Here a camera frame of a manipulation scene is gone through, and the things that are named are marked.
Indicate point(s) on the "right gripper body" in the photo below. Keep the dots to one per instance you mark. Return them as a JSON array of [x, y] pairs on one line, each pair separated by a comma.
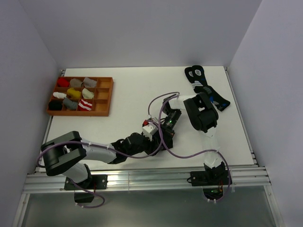
[[170, 122]]

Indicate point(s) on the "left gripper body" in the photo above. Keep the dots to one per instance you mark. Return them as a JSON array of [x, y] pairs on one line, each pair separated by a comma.
[[147, 146]]

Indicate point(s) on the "red white striped sock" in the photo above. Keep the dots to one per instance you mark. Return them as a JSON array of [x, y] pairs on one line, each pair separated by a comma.
[[84, 105]]

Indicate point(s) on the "orange compartment tray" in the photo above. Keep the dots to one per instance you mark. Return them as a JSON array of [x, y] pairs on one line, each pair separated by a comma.
[[81, 96]]

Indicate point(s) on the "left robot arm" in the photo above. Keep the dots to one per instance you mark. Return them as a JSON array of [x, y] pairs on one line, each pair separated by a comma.
[[62, 155]]

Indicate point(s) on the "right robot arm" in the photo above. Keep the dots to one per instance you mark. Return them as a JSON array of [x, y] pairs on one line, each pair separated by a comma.
[[203, 118]]

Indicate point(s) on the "black patterned sock pair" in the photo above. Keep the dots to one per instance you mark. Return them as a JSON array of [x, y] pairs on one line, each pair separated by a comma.
[[196, 76]]

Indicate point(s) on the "cream rolled sock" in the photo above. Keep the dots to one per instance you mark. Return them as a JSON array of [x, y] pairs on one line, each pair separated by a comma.
[[87, 94]]

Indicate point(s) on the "dark grey rolled sock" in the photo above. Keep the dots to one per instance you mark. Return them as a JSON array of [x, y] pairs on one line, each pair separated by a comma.
[[70, 104]]

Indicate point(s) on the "grey rolled sock top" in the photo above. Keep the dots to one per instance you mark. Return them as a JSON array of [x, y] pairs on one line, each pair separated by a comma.
[[87, 82]]

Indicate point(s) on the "yellow rolled sock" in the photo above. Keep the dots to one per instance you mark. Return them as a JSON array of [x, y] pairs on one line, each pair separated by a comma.
[[73, 93]]

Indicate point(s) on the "taupe rolled sock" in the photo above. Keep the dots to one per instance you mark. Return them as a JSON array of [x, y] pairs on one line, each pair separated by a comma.
[[76, 83]]

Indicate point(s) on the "black rolled sock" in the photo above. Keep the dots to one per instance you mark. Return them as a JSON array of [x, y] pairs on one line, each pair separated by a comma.
[[55, 105]]

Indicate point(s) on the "white rolled sock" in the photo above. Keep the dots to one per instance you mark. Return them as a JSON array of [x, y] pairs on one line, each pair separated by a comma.
[[59, 95]]

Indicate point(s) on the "red rolled sock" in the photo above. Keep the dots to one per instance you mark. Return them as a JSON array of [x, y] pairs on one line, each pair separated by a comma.
[[62, 82]]

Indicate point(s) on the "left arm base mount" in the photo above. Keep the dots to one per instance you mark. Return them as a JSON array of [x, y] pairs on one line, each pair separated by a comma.
[[94, 182]]

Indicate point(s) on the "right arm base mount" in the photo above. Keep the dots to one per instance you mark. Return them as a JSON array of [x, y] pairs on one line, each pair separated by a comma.
[[212, 182]]

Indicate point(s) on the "aluminium rail frame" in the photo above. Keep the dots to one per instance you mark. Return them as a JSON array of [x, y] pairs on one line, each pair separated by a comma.
[[159, 196]]

